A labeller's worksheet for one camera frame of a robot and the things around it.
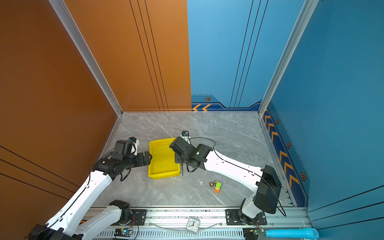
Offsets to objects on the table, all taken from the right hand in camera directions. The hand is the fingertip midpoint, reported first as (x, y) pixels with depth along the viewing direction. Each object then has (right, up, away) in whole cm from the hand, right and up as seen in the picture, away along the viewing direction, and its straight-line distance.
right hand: (177, 154), depth 76 cm
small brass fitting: (+18, -18, +6) cm, 26 cm away
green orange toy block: (+22, -18, +5) cm, 29 cm away
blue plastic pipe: (+60, -33, -10) cm, 69 cm away
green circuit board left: (-24, -36, -5) cm, 44 cm away
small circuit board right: (+39, -35, -6) cm, 52 cm away
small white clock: (+8, -32, -6) cm, 34 cm away
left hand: (-18, -1, +4) cm, 19 cm away
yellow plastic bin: (-11, -9, +16) cm, 21 cm away
